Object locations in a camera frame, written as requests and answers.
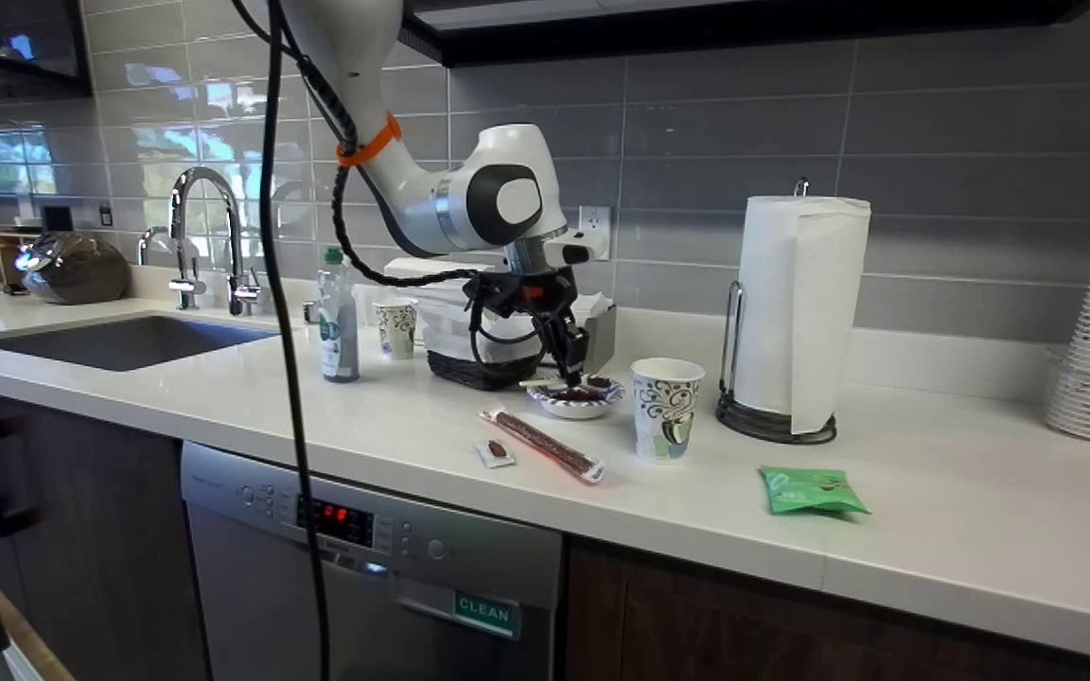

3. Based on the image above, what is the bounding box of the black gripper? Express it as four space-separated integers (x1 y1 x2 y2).
488 256 598 386

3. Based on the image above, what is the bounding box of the blue white paper bowl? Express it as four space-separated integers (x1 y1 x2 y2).
516 372 627 424

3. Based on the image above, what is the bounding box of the printed paper cup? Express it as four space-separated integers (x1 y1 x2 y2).
372 295 424 367
627 355 709 464

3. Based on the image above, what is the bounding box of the grey napkin box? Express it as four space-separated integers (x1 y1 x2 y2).
568 290 621 379

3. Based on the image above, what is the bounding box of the small ketchup packet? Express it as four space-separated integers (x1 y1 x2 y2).
473 433 524 472

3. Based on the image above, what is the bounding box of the dish soap bottle green cap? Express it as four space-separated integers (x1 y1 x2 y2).
312 244 364 386

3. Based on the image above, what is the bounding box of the white paper towel roll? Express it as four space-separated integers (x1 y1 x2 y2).
732 189 873 438

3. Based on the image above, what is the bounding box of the green snack packet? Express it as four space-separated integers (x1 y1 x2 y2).
755 462 873 524

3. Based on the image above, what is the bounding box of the stainless steel dishwasher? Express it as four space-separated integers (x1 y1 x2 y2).
176 438 568 681

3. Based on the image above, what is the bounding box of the dark upper cabinet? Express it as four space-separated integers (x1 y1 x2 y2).
399 0 1090 71

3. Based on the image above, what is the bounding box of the chrome kitchen faucet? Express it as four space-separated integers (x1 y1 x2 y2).
163 164 266 321

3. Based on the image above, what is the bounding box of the dark wood lower cabinet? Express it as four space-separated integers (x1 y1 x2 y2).
553 532 1090 681

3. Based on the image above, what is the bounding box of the steel kitchen sink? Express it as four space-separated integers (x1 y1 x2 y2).
0 311 284 374

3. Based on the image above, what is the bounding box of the dark kettle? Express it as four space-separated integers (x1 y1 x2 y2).
10 231 136 305

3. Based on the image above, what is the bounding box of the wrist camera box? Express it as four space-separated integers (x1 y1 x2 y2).
553 235 598 273

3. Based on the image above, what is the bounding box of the white wall outlet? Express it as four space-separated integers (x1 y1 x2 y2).
575 201 613 256

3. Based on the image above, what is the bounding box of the black wire towel holder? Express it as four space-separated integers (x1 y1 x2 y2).
713 276 844 451

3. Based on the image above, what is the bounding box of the orange strap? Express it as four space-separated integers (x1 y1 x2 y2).
333 110 406 176

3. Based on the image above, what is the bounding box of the black hanging cable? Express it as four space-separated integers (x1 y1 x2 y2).
231 0 338 681

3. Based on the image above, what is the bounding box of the black cabinet handle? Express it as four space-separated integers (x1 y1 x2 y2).
0 411 42 540

